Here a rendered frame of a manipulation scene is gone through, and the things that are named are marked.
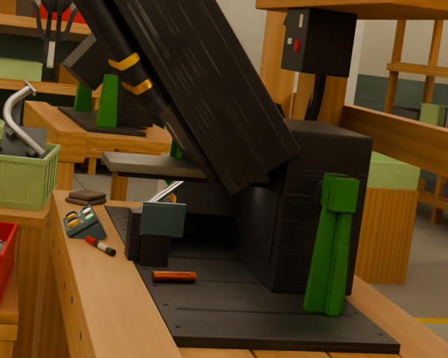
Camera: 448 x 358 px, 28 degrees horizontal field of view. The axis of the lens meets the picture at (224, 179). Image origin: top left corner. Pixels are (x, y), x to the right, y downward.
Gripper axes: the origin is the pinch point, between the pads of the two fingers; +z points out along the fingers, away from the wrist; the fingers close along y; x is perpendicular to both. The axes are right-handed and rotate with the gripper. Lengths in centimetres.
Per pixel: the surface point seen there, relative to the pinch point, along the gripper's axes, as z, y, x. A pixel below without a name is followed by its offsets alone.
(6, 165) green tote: 38, 9, -47
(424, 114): 32, -380, -538
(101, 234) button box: 40, -14, 37
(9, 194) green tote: 48, 7, -46
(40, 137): 32, -3, -74
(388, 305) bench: 43, -73, 73
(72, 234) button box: 40, -7, 37
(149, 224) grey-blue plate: 32, -21, 58
